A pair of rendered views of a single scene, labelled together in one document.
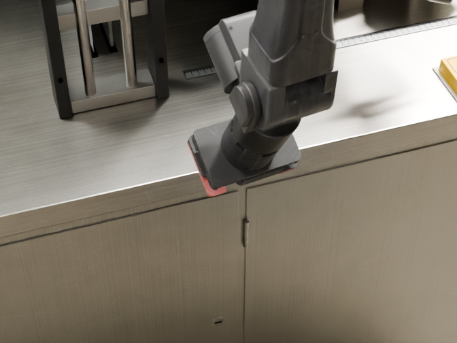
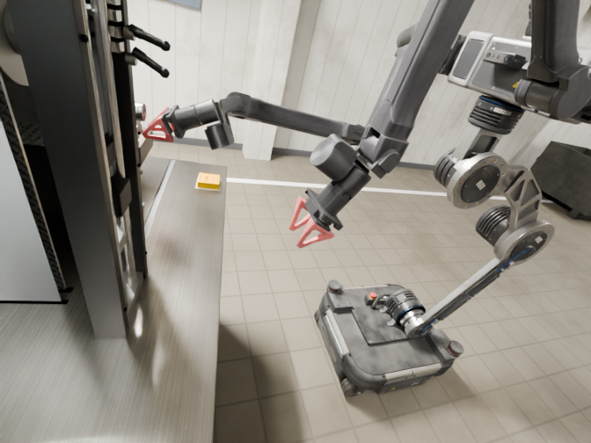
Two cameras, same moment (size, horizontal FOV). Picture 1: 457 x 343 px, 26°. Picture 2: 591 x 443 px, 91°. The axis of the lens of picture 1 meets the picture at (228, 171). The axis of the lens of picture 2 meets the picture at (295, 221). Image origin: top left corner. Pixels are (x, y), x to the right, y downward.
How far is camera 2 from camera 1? 1.04 m
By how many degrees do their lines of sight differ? 67
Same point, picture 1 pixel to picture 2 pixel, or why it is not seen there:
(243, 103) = (397, 158)
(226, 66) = (346, 163)
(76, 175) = (194, 337)
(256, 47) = (400, 127)
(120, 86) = (129, 288)
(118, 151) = (183, 309)
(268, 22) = (410, 110)
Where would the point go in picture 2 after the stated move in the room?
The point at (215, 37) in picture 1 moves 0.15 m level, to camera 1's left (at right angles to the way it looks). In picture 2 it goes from (336, 153) to (333, 192)
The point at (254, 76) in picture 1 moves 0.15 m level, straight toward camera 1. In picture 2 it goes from (394, 144) to (474, 168)
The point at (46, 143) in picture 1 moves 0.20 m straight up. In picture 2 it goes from (149, 352) to (141, 272)
